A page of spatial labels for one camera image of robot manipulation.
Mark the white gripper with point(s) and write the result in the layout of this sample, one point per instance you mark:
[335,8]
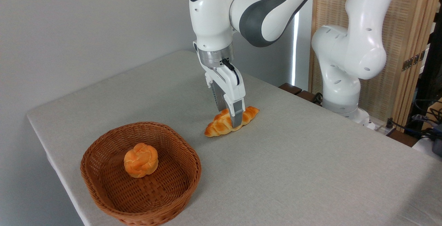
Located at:
[231,86]

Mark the long braided bread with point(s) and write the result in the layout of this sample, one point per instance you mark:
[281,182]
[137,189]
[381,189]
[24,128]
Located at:
[217,126]

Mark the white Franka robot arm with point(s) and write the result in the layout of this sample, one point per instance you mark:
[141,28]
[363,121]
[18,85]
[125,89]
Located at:
[214,19]

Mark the round knotted bread roll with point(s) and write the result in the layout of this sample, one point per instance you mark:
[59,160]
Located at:
[141,160]

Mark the brown wicker basket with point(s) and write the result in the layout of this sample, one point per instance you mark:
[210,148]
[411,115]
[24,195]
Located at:
[155,198]

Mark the dark brown wooden slat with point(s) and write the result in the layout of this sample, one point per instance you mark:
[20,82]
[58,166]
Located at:
[307,96]
[402,138]
[290,88]

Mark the grey tablecloth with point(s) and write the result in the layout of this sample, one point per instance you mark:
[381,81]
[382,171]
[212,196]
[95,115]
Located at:
[293,167]

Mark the metal screen hinge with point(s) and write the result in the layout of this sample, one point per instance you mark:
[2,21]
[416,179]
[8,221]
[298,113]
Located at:
[412,61]

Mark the blue grey box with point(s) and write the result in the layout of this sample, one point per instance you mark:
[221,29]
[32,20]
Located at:
[438,143]

